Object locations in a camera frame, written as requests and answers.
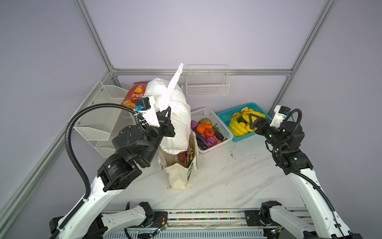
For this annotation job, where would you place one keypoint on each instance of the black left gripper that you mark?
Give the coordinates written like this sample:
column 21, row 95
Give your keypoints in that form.
column 165, row 123

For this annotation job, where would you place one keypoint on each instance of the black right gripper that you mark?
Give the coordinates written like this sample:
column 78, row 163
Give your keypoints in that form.
column 262, row 124

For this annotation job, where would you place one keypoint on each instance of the white plastic grocery bag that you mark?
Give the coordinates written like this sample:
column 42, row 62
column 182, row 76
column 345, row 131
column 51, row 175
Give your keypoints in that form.
column 169, row 94

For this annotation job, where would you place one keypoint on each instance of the red Coke can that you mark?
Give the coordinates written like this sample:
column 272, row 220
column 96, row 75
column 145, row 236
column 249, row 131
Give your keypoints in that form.
column 182, row 156

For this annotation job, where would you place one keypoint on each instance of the canvas floral tote bag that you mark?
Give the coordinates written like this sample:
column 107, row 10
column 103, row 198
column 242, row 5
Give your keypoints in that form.
column 180, row 173

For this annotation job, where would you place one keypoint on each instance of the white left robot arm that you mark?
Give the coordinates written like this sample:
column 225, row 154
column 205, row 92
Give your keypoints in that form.
column 136, row 146

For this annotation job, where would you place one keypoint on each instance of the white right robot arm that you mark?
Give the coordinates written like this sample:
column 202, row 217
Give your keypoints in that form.
column 283, row 139

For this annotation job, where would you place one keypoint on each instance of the toy banana bunch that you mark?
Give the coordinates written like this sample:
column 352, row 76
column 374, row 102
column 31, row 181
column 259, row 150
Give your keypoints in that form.
column 248, row 113

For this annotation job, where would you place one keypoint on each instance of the teal plastic fruit basket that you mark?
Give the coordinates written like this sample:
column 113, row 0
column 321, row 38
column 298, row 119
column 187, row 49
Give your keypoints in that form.
column 226, row 116

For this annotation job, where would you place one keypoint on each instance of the purple toy onion back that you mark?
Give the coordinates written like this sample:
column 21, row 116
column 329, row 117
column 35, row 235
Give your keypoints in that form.
column 194, row 124

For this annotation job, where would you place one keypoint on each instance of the purple toy onion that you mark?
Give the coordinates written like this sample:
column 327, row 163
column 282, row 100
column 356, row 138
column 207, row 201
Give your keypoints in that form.
column 194, row 124
column 211, row 141

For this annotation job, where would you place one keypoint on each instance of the white plastic vegetable basket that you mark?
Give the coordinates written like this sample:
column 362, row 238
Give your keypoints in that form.
column 207, row 112

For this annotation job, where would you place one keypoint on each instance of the red Lays chips bag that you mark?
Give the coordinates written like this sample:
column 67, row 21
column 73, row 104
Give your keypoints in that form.
column 136, row 91

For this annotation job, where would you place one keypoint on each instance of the dark purple toy eggplant right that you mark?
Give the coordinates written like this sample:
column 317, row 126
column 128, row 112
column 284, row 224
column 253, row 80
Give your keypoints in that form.
column 218, row 135

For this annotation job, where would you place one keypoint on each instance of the orange toy pumpkin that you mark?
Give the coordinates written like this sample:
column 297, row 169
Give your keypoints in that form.
column 201, row 128

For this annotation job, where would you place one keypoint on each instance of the brown toy potato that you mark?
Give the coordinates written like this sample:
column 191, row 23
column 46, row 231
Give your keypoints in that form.
column 205, row 121

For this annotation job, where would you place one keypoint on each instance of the long purple toy eggplant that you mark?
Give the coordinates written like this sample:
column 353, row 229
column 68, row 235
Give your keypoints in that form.
column 200, row 137

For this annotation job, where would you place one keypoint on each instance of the toy carrot back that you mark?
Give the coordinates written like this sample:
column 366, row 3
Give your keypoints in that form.
column 209, row 126

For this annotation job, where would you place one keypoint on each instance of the red toy tomato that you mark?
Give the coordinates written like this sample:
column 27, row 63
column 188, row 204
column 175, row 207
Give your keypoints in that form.
column 209, row 133

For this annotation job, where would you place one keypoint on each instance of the purple toy onion front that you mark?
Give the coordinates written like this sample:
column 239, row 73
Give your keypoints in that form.
column 211, row 141

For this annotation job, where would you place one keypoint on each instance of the dark toy eggplant small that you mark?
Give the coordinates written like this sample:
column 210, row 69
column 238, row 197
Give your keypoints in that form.
column 201, row 145

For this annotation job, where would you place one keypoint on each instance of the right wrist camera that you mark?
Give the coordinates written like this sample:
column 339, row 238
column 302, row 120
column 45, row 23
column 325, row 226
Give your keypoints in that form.
column 281, row 112

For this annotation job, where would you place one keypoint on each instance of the white wire wall basket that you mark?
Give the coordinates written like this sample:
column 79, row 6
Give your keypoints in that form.
column 206, row 80

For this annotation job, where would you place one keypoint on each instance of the white mesh wall shelf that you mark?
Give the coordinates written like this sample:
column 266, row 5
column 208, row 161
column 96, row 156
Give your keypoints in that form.
column 99, row 127

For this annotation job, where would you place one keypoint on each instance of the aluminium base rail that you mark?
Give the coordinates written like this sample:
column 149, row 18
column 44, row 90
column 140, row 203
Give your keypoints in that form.
column 207, row 224

